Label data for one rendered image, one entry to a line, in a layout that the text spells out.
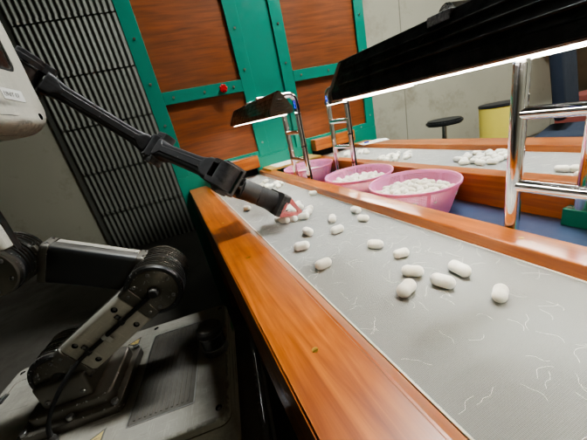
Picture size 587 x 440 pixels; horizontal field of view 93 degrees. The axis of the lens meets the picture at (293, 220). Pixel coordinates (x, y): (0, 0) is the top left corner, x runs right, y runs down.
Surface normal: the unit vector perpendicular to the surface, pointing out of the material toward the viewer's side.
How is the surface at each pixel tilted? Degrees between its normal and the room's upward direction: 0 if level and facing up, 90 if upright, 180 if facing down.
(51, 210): 90
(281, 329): 0
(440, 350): 0
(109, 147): 90
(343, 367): 0
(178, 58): 90
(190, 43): 90
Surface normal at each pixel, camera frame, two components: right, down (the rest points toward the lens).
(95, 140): 0.24, 0.30
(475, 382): -0.21, -0.91
